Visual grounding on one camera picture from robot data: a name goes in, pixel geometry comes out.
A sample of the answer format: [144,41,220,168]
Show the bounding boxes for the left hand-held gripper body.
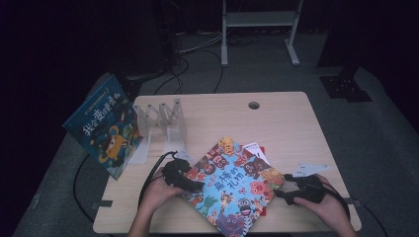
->
[161,149,199,192]

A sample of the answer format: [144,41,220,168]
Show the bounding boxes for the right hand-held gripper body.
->
[285,162,330,205]

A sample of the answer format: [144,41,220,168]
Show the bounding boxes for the colourful animal picture book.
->
[182,136,287,237]

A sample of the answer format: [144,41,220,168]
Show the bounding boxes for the white expandable book rack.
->
[127,98,188,165]

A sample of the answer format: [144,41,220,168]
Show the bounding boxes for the blue monster picture book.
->
[62,73,144,182]

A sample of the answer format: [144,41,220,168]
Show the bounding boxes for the person's left hand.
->
[140,167,186,215]

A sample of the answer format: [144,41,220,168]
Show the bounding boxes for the person's right hand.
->
[293,174,351,229]

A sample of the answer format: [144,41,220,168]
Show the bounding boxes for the dark tape strip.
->
[344,197,364,208]

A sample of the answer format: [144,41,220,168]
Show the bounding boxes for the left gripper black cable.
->
[137,150,180,207]

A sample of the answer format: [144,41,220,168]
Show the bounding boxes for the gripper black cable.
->
[324,182,352,221]
[137,150,180,207]

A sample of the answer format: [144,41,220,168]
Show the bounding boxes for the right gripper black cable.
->
[324,182,352,221]

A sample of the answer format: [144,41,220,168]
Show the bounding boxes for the black floor cable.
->
[197,48,225,95]
[354,197,391,237]
[152,48,191,97]
[72,153,97,225]

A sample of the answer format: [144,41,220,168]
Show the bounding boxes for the black stand with base plate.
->
[112,0,177,103]
[317,0,374,103]

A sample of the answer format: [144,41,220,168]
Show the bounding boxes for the white floor cables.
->
[176,31,225,56]

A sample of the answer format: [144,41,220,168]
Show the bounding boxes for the white metal stand frame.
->
[220,0,304,67]

